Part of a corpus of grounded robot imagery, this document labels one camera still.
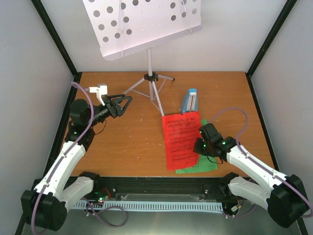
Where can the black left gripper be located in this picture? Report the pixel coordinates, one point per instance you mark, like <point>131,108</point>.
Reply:
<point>116,109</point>

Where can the red sheet music page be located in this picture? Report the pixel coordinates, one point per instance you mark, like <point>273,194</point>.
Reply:
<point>180,134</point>

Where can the blue metronome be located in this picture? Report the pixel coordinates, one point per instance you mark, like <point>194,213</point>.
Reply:
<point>184,99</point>

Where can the white music stand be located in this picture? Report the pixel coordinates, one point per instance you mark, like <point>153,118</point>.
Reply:
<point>125,27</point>

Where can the green sheet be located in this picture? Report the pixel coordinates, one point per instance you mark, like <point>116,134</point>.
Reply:
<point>202,165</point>

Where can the clear plastic metronome cover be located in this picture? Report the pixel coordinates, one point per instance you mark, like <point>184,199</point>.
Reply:
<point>191,103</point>

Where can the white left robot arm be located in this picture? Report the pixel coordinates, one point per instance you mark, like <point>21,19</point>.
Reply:
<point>48,203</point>

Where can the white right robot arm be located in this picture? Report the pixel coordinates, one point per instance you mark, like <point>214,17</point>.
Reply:
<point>282,196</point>

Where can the small green led circuit board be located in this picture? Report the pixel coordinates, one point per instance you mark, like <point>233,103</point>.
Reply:
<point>102,199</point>

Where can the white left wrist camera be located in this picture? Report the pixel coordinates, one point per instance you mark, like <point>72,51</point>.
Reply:
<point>101,91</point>

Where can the black aluminium front rail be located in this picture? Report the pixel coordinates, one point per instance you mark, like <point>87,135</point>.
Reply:
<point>207,189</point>

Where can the light blue slotted cable duct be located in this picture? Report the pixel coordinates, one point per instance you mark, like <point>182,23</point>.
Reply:
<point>153,206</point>

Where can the black right frame post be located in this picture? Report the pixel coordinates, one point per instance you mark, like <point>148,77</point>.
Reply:
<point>281,18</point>

